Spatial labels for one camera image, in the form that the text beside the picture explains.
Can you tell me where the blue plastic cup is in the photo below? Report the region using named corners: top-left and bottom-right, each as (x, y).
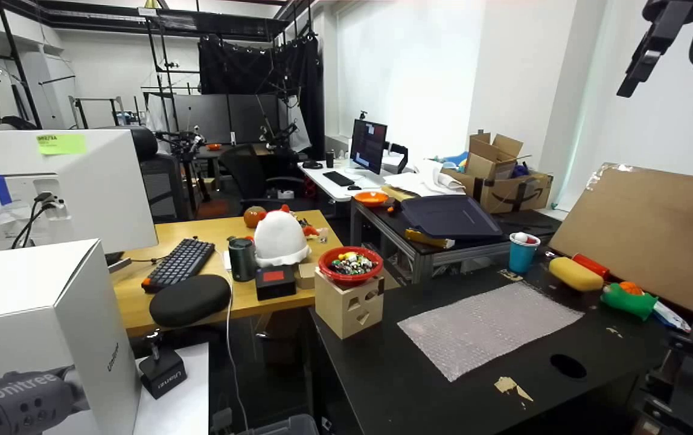
top-left (508, 232), bottom-right (540, 273)

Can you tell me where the wooden shape sorter box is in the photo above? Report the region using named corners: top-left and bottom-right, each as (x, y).
top-left (315, 273), bottom-right (385, 340)

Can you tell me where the torn tape scrap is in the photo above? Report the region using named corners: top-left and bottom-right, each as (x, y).
top-left (493, 378), bottom-right (533, 404)

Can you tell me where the open cardboard box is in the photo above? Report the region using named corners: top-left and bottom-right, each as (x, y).
top-left (463, 131), bottom-right (552, 215)

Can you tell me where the bubble wrap plastic sheet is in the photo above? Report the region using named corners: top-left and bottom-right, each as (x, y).
top-left (398, 282), bottom-right (583, 381)

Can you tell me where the wooden desk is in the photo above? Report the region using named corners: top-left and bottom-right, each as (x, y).
top-left (112, 217), bottom-right (315, 339)

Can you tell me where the orange bowl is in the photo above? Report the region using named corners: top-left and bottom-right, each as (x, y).
top-left (353, 192), bottom-right (394, 210)

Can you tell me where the computer monitor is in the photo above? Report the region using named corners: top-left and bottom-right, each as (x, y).
top-left (351, 118), bottom-right (386, 175)

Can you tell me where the dark green mug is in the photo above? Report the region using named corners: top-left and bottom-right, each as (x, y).
top-left (226, 236), bottom-right (255, 282)

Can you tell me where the dark blue storage bin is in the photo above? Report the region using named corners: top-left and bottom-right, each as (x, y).
top-left (400, 195), bottom-right (502, 239)

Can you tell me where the large white monitor back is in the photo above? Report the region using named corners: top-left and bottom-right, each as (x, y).
top-left (0, 129), bottom-right (156, 255)

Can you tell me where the orange ball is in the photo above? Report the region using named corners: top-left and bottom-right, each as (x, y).
top-left (243, 205), bottom-right (269, 229)

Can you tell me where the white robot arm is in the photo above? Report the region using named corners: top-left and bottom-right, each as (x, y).
top-left (615, 0), bottom-right (693, 96)

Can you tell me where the black keyboard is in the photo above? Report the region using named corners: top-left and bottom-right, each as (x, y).
top-left (143, 239), bottom-right (216, 293)

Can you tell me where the black office chair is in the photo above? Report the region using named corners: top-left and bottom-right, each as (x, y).
top-left (219, 148), bottom-right (312, 210)

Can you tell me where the small black red box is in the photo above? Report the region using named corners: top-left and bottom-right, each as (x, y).
top-left (255, 269), bottom-right (296, 299)

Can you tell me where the black cushion pad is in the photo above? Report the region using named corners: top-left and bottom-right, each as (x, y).
top-left (149, 276), bottom-right (231, 329)

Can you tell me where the brown cardboard sheet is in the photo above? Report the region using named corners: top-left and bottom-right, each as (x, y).
top-left (549, 164), bottom-right (693, 313)

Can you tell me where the green toy bottle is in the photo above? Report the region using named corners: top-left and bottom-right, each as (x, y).
top-left (601, 282), bottom-right (656, 322)

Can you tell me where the yellow plush toy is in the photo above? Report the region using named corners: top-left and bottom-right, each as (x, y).
top-left (549, 257), bottom-right (604, 293)

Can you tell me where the white box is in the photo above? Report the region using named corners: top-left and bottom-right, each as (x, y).
top-left (0, 239), bottom-right (140, 435)

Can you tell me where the red bowl with items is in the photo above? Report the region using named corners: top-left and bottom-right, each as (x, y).
top-left (316, 247), bottom-right (385, 287)

